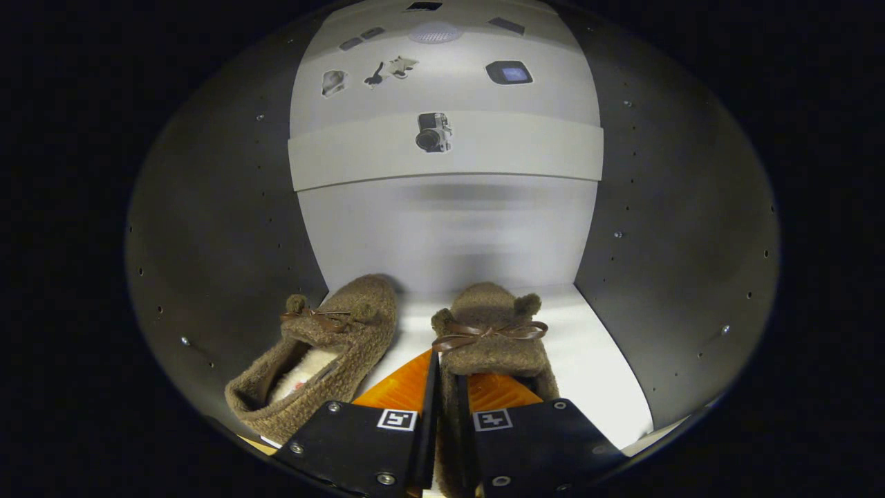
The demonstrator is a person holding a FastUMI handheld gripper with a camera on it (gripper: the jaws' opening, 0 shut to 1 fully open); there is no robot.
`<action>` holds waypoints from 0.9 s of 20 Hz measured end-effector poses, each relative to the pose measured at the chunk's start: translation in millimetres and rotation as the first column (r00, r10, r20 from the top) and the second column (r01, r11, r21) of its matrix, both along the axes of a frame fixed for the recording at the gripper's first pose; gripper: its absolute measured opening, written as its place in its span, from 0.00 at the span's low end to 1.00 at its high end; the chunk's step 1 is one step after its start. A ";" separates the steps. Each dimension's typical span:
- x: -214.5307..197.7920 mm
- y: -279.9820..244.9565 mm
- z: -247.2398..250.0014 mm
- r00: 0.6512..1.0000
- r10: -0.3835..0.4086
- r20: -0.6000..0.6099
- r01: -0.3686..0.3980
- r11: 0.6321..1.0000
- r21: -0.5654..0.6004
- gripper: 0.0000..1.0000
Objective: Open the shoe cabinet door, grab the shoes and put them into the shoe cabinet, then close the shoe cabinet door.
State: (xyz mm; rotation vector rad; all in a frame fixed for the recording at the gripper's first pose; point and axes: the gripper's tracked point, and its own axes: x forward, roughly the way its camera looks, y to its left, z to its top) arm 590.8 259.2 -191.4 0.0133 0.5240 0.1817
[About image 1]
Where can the brown fuzzy slipper shoe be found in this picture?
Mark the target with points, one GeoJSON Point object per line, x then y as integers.
{"type": "Point", "coordinates": [346, 346]}
{"type": "Point", "coordinates": [491, 353]}

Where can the white cabinet shelf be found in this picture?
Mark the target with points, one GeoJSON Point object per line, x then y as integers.
{"type": "Point", "coordinates": [594, 373]}

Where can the dark grey shoe cabinet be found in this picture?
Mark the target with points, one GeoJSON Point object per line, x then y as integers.
{"type": "Point", "coordinates": [207, 207]}

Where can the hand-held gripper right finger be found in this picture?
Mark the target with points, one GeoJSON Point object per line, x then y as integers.
{"type": "Point", "coordinates": [539, 443]}

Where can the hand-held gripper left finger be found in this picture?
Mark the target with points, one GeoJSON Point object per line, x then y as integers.
{"type": "Point", "coordinates": [430, 429]}

